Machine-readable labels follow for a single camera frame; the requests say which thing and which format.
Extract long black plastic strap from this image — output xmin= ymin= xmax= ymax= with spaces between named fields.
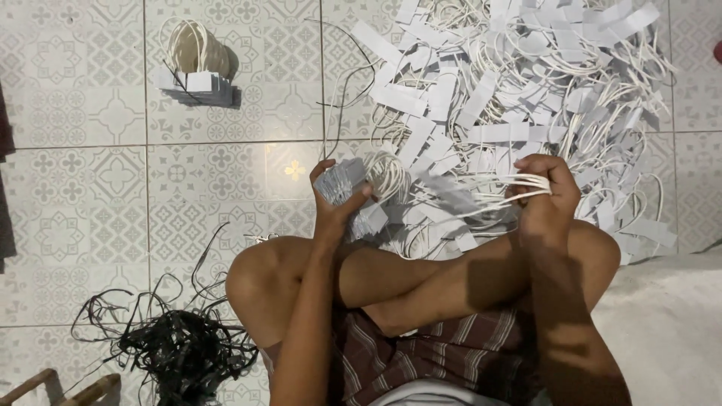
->
xmin=305 ymin=18 xmax=378 ymax=161

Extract white shirt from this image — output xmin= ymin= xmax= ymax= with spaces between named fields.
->
xmin=367 ymin=378 xmax=554 ymax=406

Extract stack of paper handles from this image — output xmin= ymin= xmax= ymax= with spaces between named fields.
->
xmin=314 ymin=151 xmax=411 ymax=242

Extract tangle of black plastic straps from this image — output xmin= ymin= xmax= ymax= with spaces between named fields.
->
xmin=63 ymin=221 xmax=272 ymax=406

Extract bunch of white cord loops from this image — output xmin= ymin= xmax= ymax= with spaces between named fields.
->
xmin=420 ymin=172 xmax=552 ymax=223

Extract wooden stool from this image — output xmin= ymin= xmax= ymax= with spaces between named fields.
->
xmin=0 ymin=368 xmax=123 ymax=406

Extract person's left hand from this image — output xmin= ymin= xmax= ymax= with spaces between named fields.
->
xmin=309 ymin=159 xmax=374 ymax=244

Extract person's right hand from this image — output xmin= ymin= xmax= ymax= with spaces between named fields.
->
xmin=505 ymin=154 xmax=582 ymax=249

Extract heap of white paper handles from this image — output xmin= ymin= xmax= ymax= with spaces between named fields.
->
xmin=330 ymin=0 xmax=679 ymax=266

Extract white mat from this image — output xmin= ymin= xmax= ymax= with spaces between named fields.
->
xmin=589 ymin=248 xmax=722 ymax=406

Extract brown striped shorts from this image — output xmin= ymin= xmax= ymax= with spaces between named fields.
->
xmin=259 ymin=307 xmax=542 ymax=406

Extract dark cloth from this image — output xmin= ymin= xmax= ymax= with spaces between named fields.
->
xmin=0 ymin=85 xmax=18 ymax=275

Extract tied bundle of paper handles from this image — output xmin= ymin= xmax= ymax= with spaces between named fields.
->
xmin=153 ymin=17 xmax=242 ymax=109

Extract person's legs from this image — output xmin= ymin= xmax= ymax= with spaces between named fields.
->
xmin=224 ymin=219 xmax=622 ymax=350

